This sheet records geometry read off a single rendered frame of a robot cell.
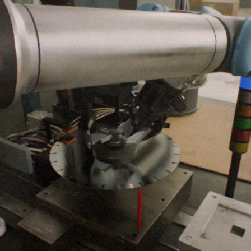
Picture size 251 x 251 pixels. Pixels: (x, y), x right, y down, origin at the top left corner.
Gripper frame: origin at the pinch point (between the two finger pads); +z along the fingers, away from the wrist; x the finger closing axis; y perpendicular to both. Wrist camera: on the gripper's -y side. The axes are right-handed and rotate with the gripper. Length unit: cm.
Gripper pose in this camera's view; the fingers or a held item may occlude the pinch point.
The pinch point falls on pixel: (130, 140)
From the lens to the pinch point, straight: 78.9
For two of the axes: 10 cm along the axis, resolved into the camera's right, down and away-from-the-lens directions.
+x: 5.5, 7.4, -3.8
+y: -6.8, 1.4, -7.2
